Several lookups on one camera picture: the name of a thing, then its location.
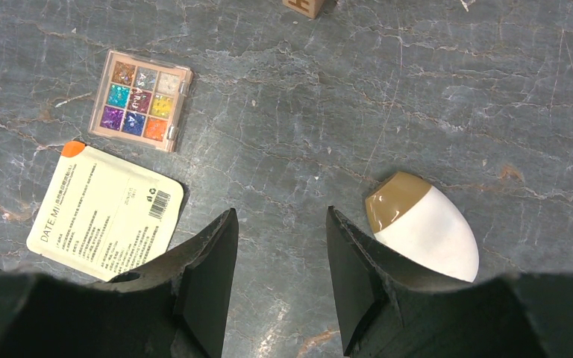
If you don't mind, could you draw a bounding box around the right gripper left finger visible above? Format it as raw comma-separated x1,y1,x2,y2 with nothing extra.
88,208,239,357

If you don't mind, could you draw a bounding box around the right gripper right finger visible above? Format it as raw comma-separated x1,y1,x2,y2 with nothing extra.
325,206,469,357

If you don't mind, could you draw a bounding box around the colourful eyeshadow palette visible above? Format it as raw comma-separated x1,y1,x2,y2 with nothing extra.
89,50,193,153

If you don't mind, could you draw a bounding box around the white gold oval case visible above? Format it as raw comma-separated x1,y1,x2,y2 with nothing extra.
365,172,479,282

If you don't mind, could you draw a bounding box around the white paper sachet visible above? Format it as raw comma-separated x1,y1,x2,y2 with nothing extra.
26,141,184,281

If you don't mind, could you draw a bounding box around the small wooden cube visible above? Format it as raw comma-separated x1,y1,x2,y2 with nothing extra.
282,0,325,19

